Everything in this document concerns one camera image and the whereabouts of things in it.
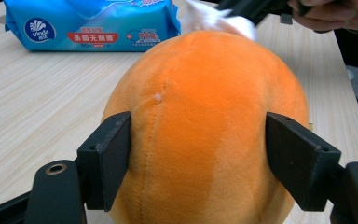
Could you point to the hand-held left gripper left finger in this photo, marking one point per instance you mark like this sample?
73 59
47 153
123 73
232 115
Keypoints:
105 161

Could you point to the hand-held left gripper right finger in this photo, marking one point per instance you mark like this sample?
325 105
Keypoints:
301 161

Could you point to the white wet wipe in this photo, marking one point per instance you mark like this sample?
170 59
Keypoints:
211 18

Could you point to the orange plush toy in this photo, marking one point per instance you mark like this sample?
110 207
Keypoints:
205 124

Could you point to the blue wet wipes pack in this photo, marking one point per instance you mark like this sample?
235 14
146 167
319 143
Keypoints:
90 21

